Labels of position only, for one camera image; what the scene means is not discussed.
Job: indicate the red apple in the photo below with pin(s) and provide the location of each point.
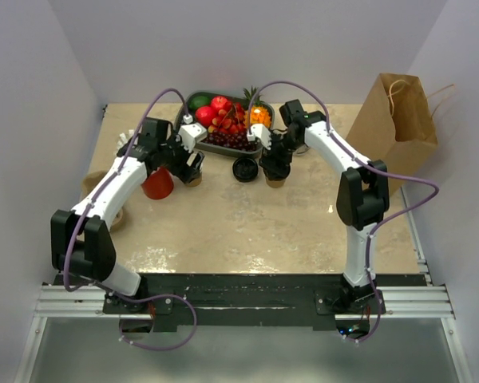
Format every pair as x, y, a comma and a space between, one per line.
205, 115
221, 103

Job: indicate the orange spiky fruit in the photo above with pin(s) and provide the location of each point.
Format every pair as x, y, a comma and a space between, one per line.
259, 114

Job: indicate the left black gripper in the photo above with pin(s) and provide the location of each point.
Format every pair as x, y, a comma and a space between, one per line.
184, 171

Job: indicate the dark grape bunch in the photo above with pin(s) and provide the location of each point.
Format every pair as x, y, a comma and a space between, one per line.
237, 141

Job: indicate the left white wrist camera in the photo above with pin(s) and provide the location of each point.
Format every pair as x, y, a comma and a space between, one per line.
191, 134

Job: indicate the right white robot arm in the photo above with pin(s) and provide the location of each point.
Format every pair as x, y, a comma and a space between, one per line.
363, 195

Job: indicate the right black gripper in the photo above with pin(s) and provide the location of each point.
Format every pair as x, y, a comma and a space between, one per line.
268, 161

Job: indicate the stacked black lids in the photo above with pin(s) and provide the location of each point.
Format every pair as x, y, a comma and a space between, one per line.
245, 169

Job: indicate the aluminium rail frame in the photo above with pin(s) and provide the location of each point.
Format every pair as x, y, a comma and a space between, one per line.
242, 229

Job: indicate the stacked brown paper cups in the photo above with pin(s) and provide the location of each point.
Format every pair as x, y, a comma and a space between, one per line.
194, 183

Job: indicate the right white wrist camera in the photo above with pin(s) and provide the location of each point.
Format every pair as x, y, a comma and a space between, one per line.
259, 132

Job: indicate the green lime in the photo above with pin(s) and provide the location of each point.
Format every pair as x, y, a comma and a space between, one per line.
198, 101

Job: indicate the red plastic cup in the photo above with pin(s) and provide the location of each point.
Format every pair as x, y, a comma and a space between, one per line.
158, 185

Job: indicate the white napkin wrapped cup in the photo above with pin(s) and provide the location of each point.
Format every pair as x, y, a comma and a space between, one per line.
302, 150

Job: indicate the brown paper coffee cup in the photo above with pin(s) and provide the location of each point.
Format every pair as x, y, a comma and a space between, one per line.
275, 183

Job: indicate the dark green fruit tray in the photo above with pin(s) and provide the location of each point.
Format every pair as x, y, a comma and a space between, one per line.
215, 149

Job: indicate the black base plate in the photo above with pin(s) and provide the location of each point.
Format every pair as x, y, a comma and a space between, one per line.
269, 300

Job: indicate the brown paper bag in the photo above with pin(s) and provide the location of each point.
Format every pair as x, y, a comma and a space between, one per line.
395, 124

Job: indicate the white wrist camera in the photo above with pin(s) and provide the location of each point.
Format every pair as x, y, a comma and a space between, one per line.
259, 132
191, 134

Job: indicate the brown pulp cup carrier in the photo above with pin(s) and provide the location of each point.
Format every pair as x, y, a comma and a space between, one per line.
88, 184

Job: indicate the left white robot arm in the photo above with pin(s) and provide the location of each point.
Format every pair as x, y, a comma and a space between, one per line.
81, 243

